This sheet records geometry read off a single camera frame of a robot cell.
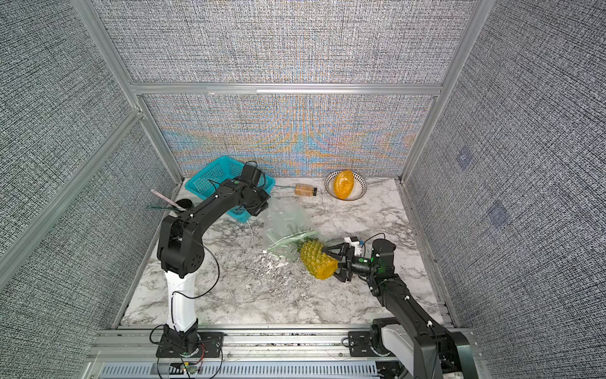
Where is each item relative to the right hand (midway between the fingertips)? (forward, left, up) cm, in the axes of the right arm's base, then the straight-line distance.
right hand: (323, 254), depth 75 cm
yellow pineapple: (-4, +2, +2) cm, 5 cm away
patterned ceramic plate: (+42, -20, -17) cm, 49 cm away
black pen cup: (+28, +56, -10) cm, 64 cm away
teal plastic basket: (+52, +46, -13) cm, 71 cm away
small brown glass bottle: (+39, +5, -14) cm, 42 cm away
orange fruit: (+41, -12, -12) cm, 45 cm away
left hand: (+27, +18, -6) cm, 32 cm away
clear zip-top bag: (+22, +14, -16) cm, 30 cm away
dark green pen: (+22, +62, -4) cm, 66 cm away
